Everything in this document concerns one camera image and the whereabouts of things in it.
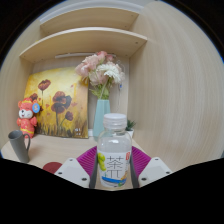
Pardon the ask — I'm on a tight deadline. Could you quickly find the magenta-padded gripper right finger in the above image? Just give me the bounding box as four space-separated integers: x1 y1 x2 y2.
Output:
129 145 173 188

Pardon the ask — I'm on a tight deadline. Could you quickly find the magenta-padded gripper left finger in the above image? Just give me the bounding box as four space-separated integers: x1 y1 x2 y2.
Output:
54 145 100 190

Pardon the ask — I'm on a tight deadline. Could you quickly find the clear plastic drink bottle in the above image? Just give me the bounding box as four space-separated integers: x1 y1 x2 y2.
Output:
96 112 133 189

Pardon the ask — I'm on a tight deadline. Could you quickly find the flat round red coaster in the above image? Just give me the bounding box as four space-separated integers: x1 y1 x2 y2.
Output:
42 161 64 175

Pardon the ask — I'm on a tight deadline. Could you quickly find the small potted succulent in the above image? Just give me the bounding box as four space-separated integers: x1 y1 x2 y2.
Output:
125 119 137 139

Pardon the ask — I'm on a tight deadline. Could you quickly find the grey ribbed mug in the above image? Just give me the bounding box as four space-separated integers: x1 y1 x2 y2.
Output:
7 129 32 164

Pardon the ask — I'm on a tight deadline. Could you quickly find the pale teal faceted vase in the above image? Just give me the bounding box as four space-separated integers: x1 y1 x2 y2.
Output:
92 98 112 142

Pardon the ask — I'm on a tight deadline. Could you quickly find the red plush mouse toy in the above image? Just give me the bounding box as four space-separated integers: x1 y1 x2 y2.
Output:
16 97 42 139

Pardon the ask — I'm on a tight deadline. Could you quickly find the yellow poppy flower painting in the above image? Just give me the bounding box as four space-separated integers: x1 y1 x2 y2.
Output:
23 66 90 139

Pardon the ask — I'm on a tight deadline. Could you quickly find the pink and white flower bouquet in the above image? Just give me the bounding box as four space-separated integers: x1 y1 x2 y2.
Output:
74 50 126 100

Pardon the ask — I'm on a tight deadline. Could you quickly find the white light bar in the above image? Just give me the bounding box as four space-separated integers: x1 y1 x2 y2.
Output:
54 52 118 60

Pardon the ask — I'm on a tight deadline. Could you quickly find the light wooden shelf board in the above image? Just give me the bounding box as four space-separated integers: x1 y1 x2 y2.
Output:
39 6 140 36
19 26 148 64

